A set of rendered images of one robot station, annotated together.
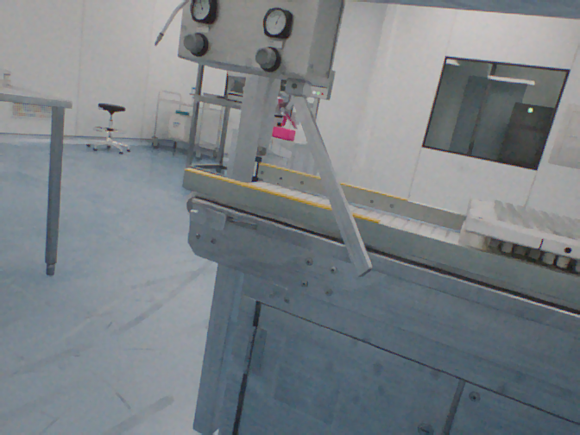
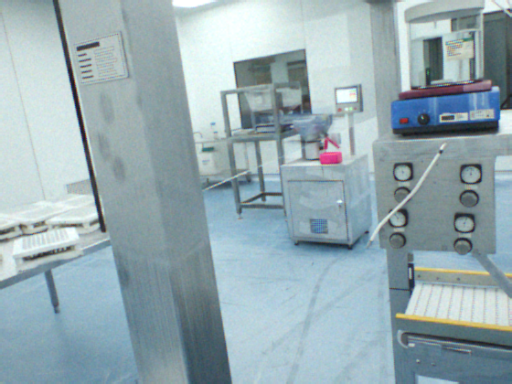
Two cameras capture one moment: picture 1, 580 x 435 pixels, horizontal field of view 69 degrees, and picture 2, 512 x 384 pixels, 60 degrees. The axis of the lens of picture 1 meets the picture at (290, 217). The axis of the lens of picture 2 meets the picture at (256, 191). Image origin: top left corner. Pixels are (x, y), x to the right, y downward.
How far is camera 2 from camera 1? 0.57 m
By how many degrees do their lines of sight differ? 8
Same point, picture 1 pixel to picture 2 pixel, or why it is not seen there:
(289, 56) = (478, 241)
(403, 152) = not seen: hidden behind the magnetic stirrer
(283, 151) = (336, 175)
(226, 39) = (421, 234)
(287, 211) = (496, 337)
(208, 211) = (424, 344)
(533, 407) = not seen: outside the picture
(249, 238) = (465, 359)
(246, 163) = (400, 269)
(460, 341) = not seen: outside the picture
